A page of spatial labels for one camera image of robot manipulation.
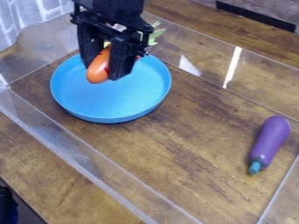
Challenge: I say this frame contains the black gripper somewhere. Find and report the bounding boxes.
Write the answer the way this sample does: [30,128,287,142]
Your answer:
[71,0,155,81]

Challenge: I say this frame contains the clear acrylic enclosure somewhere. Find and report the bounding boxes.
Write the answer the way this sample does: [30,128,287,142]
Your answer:
[0,0,299,224]

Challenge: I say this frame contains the purple toy eggplant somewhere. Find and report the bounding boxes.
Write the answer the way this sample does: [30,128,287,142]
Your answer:
[249,115,291,174]

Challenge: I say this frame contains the blue round tray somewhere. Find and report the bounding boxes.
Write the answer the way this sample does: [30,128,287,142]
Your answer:
[51,54,173,123]

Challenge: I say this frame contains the white curtain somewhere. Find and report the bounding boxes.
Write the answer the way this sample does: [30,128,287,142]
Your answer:
[0,0,74,52]

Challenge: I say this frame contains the orange toy carrot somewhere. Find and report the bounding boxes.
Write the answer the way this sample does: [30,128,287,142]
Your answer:
[86,20,167,85]

